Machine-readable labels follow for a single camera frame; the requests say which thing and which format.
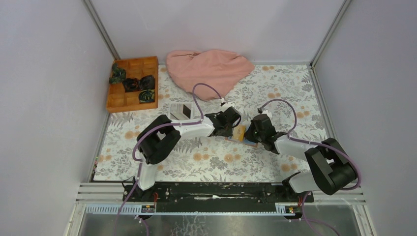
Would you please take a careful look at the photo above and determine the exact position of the gold credit card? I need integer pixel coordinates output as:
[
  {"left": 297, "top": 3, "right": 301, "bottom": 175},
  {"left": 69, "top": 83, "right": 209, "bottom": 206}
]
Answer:
[{"left": 231, "top": 125, "right": 246, "bottom": 142}]

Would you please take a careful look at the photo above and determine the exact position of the white translucent card box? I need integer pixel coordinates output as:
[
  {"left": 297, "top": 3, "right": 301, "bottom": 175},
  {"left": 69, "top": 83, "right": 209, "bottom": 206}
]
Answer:
[{"left": 167, "top": 102, "right": 194, "bottom": 120}]

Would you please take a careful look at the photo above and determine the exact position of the brown leather card holder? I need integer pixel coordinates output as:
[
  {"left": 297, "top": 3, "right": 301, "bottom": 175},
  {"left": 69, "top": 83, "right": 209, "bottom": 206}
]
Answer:
[{"left": 225, "top": 135, "right": 258, "bottom": 148}]

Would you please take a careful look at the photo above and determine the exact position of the black VIP credit card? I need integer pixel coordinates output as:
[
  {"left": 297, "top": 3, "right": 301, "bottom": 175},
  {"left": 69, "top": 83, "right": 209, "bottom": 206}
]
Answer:
[{"left": 181, "top": 104, "right": 192, "bottom": 119}]

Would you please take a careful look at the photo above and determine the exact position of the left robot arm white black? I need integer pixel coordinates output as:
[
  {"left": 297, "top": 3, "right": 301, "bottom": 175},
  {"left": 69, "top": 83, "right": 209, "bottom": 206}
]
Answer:
[{"left": 132, "top": 107, "right": 241, "bottom": 202}]

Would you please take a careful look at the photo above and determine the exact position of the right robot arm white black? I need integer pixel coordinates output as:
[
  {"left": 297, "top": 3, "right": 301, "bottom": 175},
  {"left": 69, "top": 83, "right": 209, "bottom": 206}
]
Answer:
[{"left": 244, "top": 114, "right": 359, "bottom": 203}]

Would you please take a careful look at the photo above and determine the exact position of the floral table mat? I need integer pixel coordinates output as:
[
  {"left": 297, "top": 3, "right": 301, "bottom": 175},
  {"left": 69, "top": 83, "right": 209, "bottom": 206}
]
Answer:
[{"left": 93, "top": 65, "right": 327, "bottom": 182}]

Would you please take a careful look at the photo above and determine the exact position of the pink cloth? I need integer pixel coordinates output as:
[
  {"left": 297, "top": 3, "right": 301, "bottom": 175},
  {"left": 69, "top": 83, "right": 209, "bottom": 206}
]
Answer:
[{"left": 166, "top": 50, "right": 255, "bottom": 97}]

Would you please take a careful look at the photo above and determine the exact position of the dark patterned rolled sock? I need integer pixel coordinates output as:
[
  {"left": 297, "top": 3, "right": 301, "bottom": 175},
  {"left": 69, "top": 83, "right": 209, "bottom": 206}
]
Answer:
[{"left": 138, "top": 89, "right": 155, "bottom": 104}]

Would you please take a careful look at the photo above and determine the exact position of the black rolled sock right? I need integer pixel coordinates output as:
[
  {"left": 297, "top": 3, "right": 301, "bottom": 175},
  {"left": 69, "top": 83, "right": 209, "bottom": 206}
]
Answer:
[{"left": 139, "top": 75, "right": 155, "bottom": 90}]

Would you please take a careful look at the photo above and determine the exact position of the black rolled sock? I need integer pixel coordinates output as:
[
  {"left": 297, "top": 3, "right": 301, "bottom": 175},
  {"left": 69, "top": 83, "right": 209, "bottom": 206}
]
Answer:
[
  {"left": 139, "top": 75, "right": 155, "bottom": 90},
  {"left": 122, "top": 78, "right": 140, "bottom": 92}
]

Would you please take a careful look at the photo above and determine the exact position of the black rolled sock left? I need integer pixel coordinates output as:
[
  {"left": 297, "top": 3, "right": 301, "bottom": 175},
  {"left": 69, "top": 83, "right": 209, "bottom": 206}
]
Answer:
[{"left": 122, "top": 78, "right": 140, "bottom": 92}]

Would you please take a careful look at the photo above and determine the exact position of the wooden compartment tray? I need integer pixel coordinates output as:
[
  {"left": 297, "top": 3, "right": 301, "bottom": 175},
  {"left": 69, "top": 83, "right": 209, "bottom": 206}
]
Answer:
[{"left": 106, "top": 56, "right": 159, "bottom": 113}]

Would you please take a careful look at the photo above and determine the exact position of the green patterned rolled sock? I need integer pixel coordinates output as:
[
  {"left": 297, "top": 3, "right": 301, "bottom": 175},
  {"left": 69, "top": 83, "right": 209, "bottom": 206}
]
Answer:
[{"left": 109, "top": 62, "right": 126, "bottom": 85}]

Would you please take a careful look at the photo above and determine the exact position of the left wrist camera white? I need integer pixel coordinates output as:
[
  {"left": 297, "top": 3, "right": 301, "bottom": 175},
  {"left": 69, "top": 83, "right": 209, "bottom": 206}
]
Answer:
[{"left": 221, "top": 102, "right": 235, "bottom": 110}]

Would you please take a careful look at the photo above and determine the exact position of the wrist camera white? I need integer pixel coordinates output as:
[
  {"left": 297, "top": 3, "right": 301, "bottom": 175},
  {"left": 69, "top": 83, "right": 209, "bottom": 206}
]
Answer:
[
  {"left": 258, "top": 108, "right": 272, "bottom": 119},
  {"left": 221, "top": 102, "right": 235, "bottom": 110}
]

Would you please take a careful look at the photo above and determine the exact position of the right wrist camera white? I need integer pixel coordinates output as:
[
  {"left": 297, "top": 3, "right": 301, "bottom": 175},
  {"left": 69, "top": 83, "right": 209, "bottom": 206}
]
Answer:
[{"left": 258, "top": 108, "right": 272, "bottom": 119}]

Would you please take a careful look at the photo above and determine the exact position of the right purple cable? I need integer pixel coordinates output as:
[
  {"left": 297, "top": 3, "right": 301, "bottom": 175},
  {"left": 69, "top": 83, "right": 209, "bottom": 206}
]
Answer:
[{"left": 258, "top": 99, "right": 362, "bottom": 236}]

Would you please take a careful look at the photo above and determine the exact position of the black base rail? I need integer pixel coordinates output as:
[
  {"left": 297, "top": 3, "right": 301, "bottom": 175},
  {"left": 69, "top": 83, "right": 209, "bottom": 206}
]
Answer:
[{"left": 122, "top": 182, "right": 314, "bottom": 213}]

